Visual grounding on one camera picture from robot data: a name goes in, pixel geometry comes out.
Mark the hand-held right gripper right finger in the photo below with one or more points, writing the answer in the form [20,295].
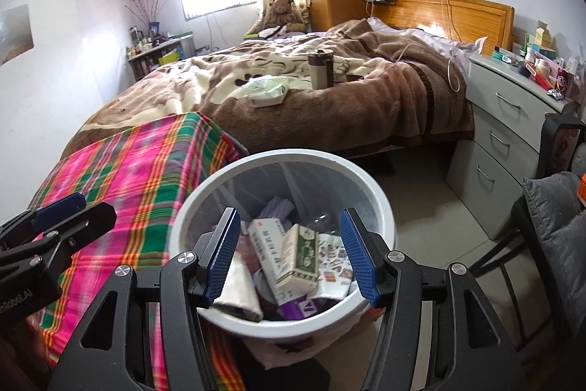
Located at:
[361,258]

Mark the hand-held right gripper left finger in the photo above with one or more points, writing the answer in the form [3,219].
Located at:
[224,253]

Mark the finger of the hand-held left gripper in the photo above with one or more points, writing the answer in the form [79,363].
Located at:
[59,205]
[87,221]

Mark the beige paper bag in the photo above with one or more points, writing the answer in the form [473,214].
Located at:
[238,281]

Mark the white box red label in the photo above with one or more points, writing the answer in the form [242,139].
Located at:
[268,244]

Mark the cream green small box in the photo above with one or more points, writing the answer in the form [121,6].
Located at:
[302,262]

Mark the white purple long box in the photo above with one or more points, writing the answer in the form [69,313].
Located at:
[297,308]

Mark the white round trash bin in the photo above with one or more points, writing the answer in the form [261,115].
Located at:
[284,156]

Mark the pink green plaid blanket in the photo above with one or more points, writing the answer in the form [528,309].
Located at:
[137,171]

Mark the brown beige fleece blanket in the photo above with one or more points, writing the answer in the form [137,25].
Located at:
[366,111]

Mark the green white tissue pack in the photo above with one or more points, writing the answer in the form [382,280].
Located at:
[268,93]

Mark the cluttered side shelf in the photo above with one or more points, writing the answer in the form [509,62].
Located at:
[155,56]

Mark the black phone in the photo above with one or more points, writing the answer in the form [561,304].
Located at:
[350,77]

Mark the grey drawer nightstand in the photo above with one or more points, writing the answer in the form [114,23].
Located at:
[494,134]

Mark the yellow green box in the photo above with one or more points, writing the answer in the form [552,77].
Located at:
[169,58]

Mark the steel thermos mug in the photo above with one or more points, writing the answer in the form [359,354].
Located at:
[320,72]

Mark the grey chair cushion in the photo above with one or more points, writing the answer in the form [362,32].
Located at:
[558,226]

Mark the decorative branches in vase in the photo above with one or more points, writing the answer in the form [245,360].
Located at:
[151,8]

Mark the black chair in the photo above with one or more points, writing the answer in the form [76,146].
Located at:
[549,143]

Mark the lilac bed sheet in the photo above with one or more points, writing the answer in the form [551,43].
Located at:
[435,45]

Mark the brown teddy bear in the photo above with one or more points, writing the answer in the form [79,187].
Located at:
[281,15]

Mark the wooden bed headboard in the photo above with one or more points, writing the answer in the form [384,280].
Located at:
[458,15]

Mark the pile of medicine boxes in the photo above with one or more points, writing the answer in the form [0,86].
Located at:
[540,65]

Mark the glossy silver wall poster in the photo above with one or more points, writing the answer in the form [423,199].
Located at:
[16,33]

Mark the blue photo frame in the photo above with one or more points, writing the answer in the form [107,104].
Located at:
[154,28]

